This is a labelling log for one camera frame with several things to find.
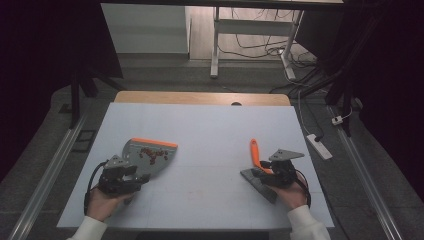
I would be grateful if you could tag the grey dustpan with orange edge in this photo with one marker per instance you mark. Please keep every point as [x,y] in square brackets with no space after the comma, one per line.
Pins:
[156,163]

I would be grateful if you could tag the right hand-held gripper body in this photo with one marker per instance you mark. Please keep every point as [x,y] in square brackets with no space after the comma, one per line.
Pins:
[283,173]

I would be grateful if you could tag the small white adapter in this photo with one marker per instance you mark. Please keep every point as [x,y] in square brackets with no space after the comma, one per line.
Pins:
[337,120]

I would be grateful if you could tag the white power strip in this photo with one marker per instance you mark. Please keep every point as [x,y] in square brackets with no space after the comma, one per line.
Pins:
[319,146]

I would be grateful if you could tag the person's right hand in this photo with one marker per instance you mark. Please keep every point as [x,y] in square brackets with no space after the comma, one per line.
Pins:
[293,196]

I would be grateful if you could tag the white cabinet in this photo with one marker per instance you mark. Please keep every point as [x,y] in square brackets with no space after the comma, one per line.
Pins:
[146,28]

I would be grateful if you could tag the black metal stand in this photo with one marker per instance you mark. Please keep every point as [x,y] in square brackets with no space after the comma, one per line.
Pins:
[76,96]
[343,83]

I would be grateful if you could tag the wooden table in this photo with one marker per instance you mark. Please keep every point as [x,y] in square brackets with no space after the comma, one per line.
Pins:
[200,98]

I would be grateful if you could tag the aluminium floor rail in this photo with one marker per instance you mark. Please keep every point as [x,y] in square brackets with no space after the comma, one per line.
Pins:
[50,173]
[366,180]

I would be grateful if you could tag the white table mat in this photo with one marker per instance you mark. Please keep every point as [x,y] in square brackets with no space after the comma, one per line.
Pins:
[206,133]

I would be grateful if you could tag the white desk frame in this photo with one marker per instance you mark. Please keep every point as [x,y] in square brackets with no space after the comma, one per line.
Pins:
[253,26]

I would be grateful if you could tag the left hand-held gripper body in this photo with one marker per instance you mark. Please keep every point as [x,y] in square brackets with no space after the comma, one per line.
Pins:
[113,181]

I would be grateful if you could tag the person's left hand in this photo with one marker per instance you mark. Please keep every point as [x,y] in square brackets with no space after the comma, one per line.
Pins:
[101,203]

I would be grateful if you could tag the pile of red crumbs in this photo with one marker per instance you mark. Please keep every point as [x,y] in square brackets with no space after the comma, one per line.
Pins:
[153,154]

